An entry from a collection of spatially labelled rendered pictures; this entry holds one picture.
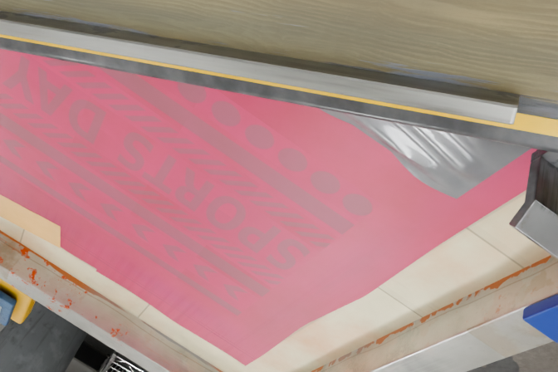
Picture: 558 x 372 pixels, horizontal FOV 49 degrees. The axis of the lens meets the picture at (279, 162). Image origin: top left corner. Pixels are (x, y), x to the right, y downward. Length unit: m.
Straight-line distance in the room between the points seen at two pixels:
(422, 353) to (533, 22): 0.30
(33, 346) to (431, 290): 3.04
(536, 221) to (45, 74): 0.38
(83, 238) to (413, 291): 0.36
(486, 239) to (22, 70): 0.38
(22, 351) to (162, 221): 2.87
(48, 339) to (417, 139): 3.16
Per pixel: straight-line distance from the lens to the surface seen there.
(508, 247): 0.45
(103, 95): 0.49
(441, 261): 0.48
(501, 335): 0.47
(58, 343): 3.48
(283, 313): 0.61
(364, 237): 0.48
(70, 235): 0.70
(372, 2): 0.30
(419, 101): 0.30
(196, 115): 0.45
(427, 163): 0.40
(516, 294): 0.45
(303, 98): 0.35
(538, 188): 0.33
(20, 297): 0.94
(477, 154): 0.39
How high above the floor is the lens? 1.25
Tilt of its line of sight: 41 degrees down
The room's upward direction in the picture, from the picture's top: 151 degrees counter-clockwise
